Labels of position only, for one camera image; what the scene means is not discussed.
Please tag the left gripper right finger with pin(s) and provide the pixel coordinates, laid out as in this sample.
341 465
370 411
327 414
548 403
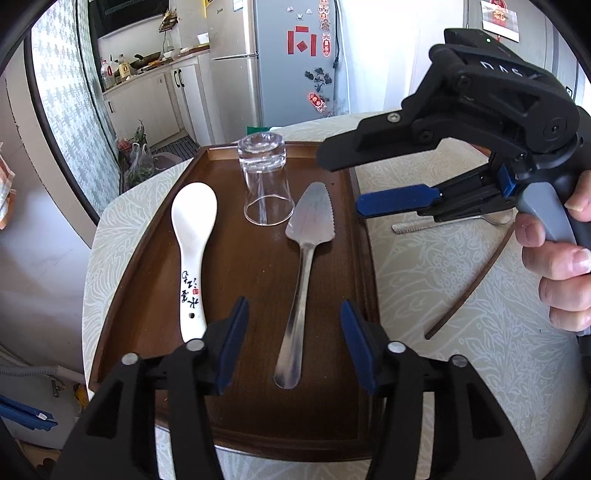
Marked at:
473 437

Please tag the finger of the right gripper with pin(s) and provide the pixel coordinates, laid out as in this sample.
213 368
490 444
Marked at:
401 203
376 138

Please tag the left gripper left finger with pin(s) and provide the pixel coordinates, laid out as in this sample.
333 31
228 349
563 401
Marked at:
115 435

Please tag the metal spoon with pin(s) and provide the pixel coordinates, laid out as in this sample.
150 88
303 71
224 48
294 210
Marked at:
495 219

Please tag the metal cake server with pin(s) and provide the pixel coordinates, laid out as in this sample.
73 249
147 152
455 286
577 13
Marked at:
311 224

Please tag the white kitchen cabinet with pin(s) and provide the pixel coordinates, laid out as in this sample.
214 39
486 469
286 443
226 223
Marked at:
168 101

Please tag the person's right hand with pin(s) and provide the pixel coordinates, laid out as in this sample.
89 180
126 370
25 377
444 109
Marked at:
564 271

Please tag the brown chopstick gold tip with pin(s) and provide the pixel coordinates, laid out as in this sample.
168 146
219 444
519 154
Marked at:
439 325

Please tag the dark wooden tray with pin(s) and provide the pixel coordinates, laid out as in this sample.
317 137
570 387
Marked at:
327 417

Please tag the clear drinking glass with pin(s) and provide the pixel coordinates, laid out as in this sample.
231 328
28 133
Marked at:
263 159

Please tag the silver refrigerator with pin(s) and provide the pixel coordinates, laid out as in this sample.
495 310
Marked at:
272 63

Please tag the white ceramic spoon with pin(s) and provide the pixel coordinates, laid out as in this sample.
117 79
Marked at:
193 215

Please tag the wall calendar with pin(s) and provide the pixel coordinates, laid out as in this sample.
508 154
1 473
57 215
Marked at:
499 20

